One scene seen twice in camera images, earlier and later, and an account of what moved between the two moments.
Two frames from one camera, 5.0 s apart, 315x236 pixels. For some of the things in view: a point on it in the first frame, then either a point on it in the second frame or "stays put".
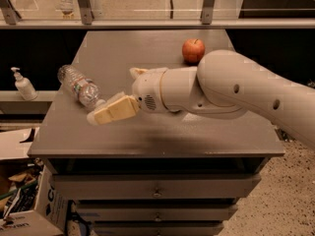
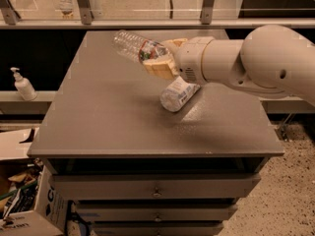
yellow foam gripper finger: (136, 72) → (178, 41)
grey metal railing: (209, 18) stays put
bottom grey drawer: (157, 228) stays put
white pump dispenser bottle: (25, 86) stays put
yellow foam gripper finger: (117, 106) → (164, 67)
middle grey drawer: (151, 212) stays put
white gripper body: (148, 89) → (189, 60)
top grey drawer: (153, 186) stays put
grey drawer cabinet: (154, 172) stays put
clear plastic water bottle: (86, 90) → (137, 47)
